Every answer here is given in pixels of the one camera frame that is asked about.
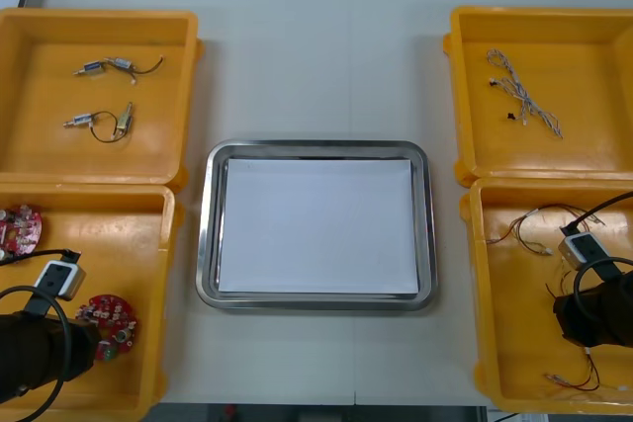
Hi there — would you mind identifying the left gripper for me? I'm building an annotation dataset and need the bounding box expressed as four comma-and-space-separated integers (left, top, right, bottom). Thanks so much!
46, 315, 103, 386

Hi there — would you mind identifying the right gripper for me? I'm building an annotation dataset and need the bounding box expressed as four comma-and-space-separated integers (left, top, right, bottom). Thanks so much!
552, 283, 619, 348

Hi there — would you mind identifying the round red circuit board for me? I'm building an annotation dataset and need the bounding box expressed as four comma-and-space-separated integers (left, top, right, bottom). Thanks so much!
74, 293, 140, 365
0, 203, 46, 265

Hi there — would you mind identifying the red green-yellow wire harness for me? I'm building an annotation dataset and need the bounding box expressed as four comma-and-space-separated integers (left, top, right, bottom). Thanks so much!
543, 261, 629, 393
486, 203, 612, 258

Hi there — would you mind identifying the blue label metal solenoid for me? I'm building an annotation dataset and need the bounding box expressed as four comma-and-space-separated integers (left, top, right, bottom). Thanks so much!
106, 54, 166, 85
72, 60, 108, 78
62, 110, 131, 143

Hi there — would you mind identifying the brass coloured metal solenoid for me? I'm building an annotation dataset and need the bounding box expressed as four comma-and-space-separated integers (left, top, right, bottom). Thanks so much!
113, 101, 136, 139

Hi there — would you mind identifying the yellow-orange plastic bin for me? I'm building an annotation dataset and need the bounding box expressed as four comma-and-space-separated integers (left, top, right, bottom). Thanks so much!
0, 6, 205, 191
441, 5, 633, 190
0, 183, 185, 422
458, 177, 633, 416

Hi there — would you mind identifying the steel tray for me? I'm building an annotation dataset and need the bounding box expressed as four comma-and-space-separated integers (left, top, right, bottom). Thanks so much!
195, 138, 439, 313

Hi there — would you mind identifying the white paper sheet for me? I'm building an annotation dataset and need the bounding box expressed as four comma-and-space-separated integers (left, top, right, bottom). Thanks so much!
217, 157, 421, 295

